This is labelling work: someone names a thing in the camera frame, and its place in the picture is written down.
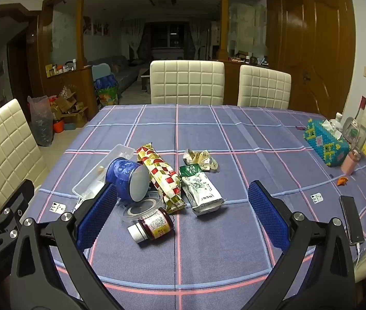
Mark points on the white marker sticker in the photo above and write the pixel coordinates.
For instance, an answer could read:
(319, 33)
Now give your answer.
(57, 207)
(316, 198)

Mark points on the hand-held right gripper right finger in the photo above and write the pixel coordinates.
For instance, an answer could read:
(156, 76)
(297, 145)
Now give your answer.
(268, 213)

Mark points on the pink bottle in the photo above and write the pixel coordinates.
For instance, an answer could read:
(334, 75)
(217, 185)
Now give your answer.
(350, 164)

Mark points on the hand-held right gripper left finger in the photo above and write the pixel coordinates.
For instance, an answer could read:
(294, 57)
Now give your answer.
(97, 213)

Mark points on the grey plastic bag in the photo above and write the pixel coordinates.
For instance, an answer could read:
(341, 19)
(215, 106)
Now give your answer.
(42, 122)

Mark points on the wooden partition counter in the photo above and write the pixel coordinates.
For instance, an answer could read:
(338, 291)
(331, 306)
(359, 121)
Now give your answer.
(73, 80)

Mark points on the dark bottle with white cap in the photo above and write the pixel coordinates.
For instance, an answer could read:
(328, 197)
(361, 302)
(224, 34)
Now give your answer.
(155, 224)

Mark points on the pile of cardboard boxes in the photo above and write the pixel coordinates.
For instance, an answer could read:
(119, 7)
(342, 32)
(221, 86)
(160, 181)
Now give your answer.
(70, 109)

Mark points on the green white food packet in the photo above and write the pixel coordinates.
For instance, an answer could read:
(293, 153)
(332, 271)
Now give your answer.
(199, 190)

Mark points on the brown wooden door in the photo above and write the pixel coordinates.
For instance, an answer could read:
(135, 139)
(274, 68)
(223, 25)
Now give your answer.
(315, 38)

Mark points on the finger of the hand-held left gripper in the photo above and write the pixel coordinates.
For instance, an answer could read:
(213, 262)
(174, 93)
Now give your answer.
(18, 200)

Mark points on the grey sofa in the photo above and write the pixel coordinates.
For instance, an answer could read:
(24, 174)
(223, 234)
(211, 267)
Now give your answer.
(128, 74)

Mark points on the clear plastic tray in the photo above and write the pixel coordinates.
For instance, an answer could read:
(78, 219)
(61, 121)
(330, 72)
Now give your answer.
(86, 187)

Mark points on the red gold checkered wrapper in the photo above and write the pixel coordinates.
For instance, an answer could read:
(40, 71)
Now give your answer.
(160, 171)

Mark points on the orange bucket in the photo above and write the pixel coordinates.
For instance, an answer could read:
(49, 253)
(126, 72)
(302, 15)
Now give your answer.
(58, 126)

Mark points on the dark coffee table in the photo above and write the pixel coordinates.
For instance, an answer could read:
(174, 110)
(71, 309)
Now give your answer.
(145, 79)

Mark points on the round clear plastic lid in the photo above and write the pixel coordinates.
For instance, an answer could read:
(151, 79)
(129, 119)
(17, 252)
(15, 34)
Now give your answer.
(144, 205)

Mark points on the patterned curtain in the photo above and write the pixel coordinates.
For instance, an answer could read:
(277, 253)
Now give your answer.
(197, 38)
(134, 38)

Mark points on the small orange object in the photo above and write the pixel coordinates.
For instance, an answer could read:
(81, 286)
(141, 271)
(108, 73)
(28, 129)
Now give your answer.
(342, 181)

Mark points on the colourful woven bag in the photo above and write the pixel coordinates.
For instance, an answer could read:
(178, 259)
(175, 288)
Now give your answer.
(107, 93)

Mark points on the beaded tissue box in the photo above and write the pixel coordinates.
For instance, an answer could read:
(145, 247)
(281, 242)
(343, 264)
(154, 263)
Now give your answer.
(325, 142)

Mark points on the black smartphone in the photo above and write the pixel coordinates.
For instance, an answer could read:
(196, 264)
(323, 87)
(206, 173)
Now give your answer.
(352, 219)

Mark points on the blue patterned cup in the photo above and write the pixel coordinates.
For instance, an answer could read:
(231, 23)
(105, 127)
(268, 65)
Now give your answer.
(121, 174)

